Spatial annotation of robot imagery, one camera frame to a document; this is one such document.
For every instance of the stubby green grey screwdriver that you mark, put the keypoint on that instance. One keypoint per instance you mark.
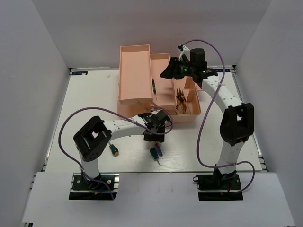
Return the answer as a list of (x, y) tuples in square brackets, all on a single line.
[(154, 155)]

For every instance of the black green precision screwdriver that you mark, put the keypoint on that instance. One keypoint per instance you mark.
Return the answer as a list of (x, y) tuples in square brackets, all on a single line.
[(154, 88)]

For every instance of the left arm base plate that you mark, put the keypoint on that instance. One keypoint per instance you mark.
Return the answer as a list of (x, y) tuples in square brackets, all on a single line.
[(82, 189)]

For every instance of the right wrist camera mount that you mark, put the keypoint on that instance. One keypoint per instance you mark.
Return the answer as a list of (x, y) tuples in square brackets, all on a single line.
[(184, 53)]

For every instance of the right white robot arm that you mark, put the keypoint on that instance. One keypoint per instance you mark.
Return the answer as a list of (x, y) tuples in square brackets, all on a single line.
[(237, 124)]

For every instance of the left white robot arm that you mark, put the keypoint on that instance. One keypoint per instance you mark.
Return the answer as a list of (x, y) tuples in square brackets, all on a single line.
[(92, 138)]

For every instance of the stubby green orange screwdriver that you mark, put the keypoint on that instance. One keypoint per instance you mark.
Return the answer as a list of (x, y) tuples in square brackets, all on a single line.
[(114, 149)]

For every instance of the blue red handled screwdriver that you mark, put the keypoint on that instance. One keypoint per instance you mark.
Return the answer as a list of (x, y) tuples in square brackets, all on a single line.
[(159, 151)]

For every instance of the yellow long nose pliers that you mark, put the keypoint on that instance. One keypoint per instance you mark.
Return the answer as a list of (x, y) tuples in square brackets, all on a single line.
[(181, 101)]

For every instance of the pink plastic toolbox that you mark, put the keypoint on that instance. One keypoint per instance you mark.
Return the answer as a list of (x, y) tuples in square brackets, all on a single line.
[(141, 88)]

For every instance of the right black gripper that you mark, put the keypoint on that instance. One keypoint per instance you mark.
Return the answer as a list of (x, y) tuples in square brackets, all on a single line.
[(172, 70)]

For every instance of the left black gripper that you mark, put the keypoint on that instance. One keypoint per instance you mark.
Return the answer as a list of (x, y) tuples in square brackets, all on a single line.
[(148, 137)]

